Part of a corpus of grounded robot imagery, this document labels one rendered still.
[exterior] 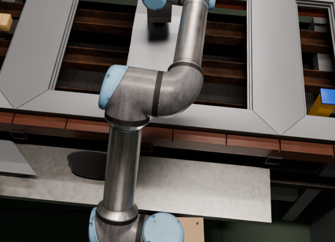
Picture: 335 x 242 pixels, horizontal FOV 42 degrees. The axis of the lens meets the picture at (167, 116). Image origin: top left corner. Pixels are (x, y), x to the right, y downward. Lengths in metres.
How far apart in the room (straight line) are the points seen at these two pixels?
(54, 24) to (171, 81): 0.81
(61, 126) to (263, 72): 0.74
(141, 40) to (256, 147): 0.55
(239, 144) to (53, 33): 0.80
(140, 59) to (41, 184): 0.55
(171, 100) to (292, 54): 0.78
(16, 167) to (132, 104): 0.66
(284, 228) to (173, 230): 1.14
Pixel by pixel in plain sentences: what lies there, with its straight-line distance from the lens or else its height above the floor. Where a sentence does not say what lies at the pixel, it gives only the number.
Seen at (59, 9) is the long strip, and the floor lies 0.85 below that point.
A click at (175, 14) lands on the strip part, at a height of 0.93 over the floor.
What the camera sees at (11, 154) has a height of 0.72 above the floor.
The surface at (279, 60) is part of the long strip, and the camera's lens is 1.68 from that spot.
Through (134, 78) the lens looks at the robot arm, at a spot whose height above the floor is 1.26.
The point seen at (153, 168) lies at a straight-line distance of 1.56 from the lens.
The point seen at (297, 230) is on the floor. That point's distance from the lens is 2.31.
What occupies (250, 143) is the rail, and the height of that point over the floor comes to 0.83.
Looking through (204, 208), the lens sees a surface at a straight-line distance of 1.52.
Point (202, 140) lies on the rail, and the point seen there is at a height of 0.83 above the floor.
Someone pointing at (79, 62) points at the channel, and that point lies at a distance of 1.77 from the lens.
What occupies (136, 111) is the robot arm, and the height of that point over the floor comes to 1.21.
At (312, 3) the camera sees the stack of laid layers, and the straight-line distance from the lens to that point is 1.94.
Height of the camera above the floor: 2.10
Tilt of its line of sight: 59 degrees down
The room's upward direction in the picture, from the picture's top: 4 degrees clockwise
